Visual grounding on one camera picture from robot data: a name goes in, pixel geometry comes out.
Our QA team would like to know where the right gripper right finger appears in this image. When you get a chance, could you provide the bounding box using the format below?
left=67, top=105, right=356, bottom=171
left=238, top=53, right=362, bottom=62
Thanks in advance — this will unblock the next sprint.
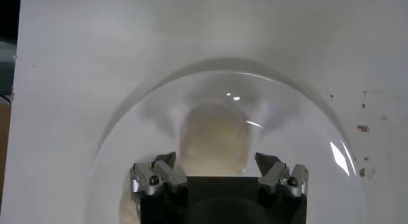
left=254, top=152, right=309, bottom=198

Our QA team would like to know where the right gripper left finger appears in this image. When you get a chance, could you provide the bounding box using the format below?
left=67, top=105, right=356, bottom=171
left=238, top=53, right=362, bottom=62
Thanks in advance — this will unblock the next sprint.
left=129, top=151, right=188, bottom=201

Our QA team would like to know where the white round plate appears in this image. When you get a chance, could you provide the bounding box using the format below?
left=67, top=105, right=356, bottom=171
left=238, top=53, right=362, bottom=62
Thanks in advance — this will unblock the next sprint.
left=84, top=59, right=367, bottom=224

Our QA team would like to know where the white steamed baozi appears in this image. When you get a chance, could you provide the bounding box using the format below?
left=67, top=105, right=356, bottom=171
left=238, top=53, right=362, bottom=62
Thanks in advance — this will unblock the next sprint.
left=178, top=100, right=252, bottom=178

